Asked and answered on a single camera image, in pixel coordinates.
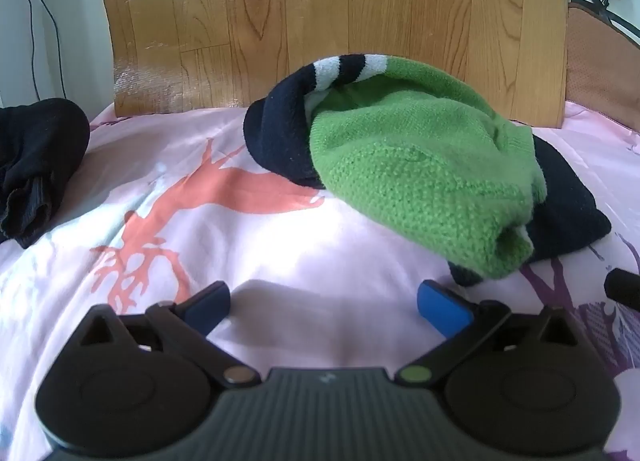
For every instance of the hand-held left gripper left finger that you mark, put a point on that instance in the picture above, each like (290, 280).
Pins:
(207, 308)

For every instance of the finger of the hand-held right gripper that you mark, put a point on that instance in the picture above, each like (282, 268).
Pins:
(622, 288)

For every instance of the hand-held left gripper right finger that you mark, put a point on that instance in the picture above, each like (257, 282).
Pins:
(442, 308)

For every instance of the green and navy knit sweater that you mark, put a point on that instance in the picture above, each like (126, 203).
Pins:
(410, 166)

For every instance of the pink printed bedsheet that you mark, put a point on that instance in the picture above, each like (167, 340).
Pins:
(280, 251)

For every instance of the brown perforated cushion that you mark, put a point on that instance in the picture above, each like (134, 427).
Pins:
(600, 71)

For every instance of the black cloth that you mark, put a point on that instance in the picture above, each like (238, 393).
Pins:
(40, 151)

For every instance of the wood-pattern board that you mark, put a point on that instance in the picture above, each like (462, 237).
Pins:
(300, 1)

